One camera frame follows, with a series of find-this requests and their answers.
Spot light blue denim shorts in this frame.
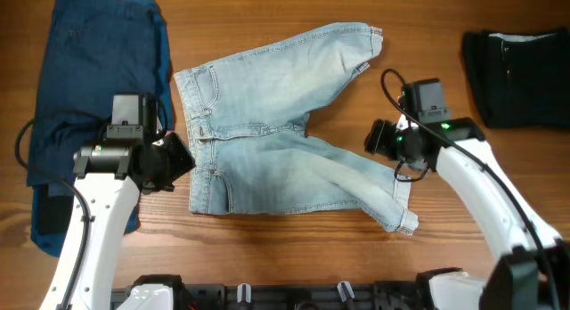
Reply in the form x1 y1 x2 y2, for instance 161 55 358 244
175 22 419 234

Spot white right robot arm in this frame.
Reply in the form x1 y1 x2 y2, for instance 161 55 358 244
364 118 569 309

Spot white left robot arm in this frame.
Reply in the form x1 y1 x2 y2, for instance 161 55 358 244
41 133 194 309

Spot black folded garment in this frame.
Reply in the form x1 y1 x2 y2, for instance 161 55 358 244
461 28 569 128

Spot dark blue folded garment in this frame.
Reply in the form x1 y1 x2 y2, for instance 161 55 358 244
25 0 175 258

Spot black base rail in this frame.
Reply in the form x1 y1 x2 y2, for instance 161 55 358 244
110 267 491 310

